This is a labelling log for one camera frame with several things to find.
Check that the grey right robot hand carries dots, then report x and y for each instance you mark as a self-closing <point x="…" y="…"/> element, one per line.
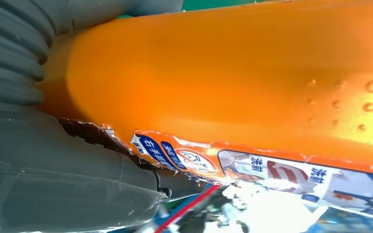
<point x="61" y="186"/>

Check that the red barrier tape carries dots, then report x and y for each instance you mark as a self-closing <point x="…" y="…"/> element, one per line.
<point x="186" y="209"/>

